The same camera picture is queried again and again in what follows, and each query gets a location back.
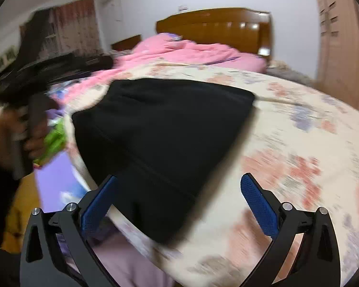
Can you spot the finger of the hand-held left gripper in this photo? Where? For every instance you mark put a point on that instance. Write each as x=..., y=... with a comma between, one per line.
x=92, y=62

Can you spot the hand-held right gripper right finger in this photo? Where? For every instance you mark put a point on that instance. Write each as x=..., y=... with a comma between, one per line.
x=257, y=203

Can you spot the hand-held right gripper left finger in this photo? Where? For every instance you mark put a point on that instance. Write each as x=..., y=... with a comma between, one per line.
x=95, y=206

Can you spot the black pants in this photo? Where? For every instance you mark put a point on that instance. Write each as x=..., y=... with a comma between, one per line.
x=167, y=131

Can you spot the person's left hand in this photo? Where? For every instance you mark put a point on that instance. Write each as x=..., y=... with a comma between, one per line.
x=6, y=131

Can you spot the wooden nightstand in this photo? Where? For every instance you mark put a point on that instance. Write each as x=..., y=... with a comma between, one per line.
x=125, y=42

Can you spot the brown patterned curtain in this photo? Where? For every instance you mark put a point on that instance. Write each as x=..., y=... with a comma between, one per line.
x=74, y=27

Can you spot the pink and purple quilt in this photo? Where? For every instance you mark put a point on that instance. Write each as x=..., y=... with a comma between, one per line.
x=173, y=50

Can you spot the cream floral blanket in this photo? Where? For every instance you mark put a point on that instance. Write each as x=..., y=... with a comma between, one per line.
x=287, y=119

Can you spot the wooden headboard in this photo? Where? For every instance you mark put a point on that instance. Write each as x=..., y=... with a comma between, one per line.
x=212, y=27

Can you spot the grey pillow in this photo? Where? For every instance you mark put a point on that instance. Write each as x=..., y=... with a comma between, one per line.
x=287, y=73

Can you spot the light wooden wardrobe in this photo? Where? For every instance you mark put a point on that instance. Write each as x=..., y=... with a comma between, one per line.
x=341, y=50

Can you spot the wall outlet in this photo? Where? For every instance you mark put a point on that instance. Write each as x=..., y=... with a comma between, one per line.
x=183, y=7

